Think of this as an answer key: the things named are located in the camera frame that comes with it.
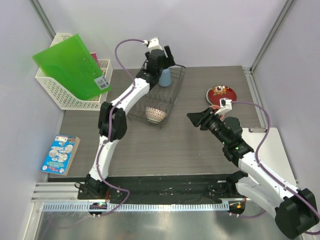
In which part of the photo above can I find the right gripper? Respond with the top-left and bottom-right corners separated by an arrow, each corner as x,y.
187,107 -> 229,146

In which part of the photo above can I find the blue plastic cup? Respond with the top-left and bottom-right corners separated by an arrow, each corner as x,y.
158,68 -> 172,87

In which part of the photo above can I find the red floral plate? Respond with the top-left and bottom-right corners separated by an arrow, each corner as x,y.
205,85 -> 237,106

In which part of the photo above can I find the patterned ceramic bowl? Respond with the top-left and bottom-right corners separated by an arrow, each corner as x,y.
145,107 -> 167,123

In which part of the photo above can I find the pink plastic cup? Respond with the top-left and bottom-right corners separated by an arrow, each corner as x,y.
209,104 -> 225,121

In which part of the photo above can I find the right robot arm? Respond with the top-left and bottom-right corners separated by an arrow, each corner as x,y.
186,98 -> 320,240

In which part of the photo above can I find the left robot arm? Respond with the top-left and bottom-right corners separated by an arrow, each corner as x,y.
79,45 -> 176,200

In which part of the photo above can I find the white clipboard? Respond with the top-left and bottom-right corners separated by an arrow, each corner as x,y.
242,127 -> 297,186

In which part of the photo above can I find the green plastic file folder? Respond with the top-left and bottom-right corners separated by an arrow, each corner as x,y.
32,34 -> 111,101

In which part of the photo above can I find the white file organizer basket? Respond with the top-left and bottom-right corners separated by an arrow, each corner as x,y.
35,33 -> 113,111

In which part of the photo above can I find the blue booklet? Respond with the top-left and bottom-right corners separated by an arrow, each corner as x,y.
40,134 -> 81,176

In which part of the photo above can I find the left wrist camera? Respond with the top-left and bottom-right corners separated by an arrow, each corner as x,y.
142,37 -> 163,52

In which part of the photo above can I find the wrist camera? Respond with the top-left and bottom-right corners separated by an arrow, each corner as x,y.
219,98 -> 232,114
142,37 -> 163,52

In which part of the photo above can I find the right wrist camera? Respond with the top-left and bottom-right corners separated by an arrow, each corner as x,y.
219,98 -> 232,114

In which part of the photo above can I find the wire dish rack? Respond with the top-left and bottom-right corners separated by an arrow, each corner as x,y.
127,64 -> 186,128

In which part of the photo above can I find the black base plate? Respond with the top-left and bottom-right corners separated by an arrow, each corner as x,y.
74,172 -> 242,205

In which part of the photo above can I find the white cable duct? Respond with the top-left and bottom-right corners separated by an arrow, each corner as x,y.
42,201 -> 230,212

